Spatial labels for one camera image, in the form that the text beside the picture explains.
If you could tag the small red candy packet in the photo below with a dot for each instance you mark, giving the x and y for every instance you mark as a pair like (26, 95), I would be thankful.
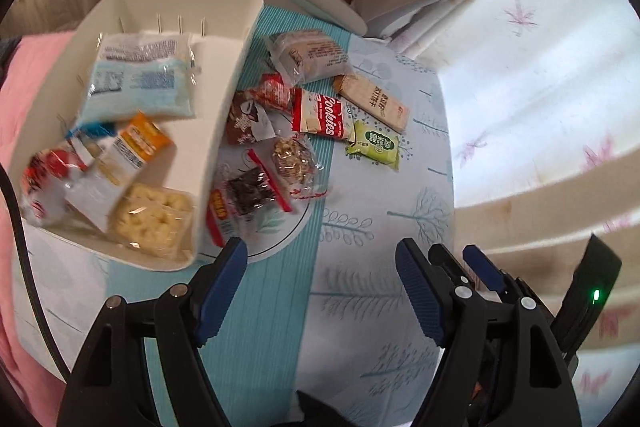
(272, 92)

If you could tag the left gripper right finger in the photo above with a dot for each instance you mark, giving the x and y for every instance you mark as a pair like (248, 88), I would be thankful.
(455, 317)

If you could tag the orange white snack packet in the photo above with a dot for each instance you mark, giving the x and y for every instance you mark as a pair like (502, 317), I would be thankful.
(98, 191)

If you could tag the clear nut snack packet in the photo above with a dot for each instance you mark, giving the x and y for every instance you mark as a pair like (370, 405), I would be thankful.
(298, 168)

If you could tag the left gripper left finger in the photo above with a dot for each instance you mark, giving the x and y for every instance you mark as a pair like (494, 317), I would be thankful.
(185, 317)

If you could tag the light blue snack bag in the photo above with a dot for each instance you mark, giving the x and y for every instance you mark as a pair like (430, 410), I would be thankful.
(151, 74)

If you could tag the pink quilt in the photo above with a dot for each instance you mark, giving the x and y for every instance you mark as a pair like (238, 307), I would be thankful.
(32, 60)

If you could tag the white plastic storage bin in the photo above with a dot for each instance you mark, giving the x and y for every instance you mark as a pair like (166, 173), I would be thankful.
(221, 32)

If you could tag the green snack packet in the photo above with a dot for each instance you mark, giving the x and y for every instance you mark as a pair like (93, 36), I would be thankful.
(375, 145)

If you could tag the white floral curtain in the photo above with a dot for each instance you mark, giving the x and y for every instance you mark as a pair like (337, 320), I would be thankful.
(542, 100)

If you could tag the clear brown cake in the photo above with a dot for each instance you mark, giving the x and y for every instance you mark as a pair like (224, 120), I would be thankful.
(305, 56)

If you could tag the beige biscuit bar packet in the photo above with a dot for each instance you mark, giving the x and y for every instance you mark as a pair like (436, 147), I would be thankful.
(373, 100)

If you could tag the red Cookies packet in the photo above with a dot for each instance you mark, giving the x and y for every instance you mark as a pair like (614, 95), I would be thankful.
(323, 115)

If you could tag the red white snack bag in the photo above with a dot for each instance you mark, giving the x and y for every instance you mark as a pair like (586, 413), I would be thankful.
(45, 182)

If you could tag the clear pack of crackers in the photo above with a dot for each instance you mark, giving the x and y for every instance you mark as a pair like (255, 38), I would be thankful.
(154, 220)

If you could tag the brown white chocolate packet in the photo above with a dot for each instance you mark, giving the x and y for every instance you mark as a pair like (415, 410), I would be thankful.
(247, 121)

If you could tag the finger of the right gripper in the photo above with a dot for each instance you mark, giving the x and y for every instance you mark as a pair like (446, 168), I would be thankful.
(449, 274)
(491, 276)

